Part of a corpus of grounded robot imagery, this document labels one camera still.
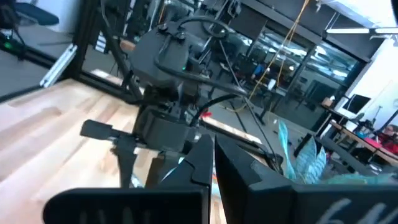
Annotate dark grey side table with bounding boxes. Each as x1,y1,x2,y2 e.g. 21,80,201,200
0,24,78,98

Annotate silver aluminium extrusion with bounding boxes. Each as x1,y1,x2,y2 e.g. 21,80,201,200
39,43,78,89

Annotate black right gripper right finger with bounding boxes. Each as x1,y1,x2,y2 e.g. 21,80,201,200
213,135,398,224

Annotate green snake plant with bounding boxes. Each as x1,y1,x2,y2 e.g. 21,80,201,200
277,119,398,187

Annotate person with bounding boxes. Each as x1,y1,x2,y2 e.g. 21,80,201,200
377,124,398,156
251,63,266,81

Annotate black device with light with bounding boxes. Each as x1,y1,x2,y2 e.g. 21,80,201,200
0,30,26,60

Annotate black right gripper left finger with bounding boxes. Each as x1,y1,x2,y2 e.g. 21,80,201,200
42,133,215,224

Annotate wooden workbench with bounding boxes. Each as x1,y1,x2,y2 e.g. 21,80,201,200
328,120,398,166

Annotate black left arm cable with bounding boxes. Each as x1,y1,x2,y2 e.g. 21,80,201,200
154,15,249,127

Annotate yellow hanging cord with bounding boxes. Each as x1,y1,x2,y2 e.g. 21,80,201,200
248,0,312,101

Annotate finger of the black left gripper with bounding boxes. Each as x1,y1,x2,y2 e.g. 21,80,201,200
113,144,138,189
144,151,180,189

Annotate small black monitor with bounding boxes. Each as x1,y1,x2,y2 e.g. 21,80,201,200
341,93,373,114

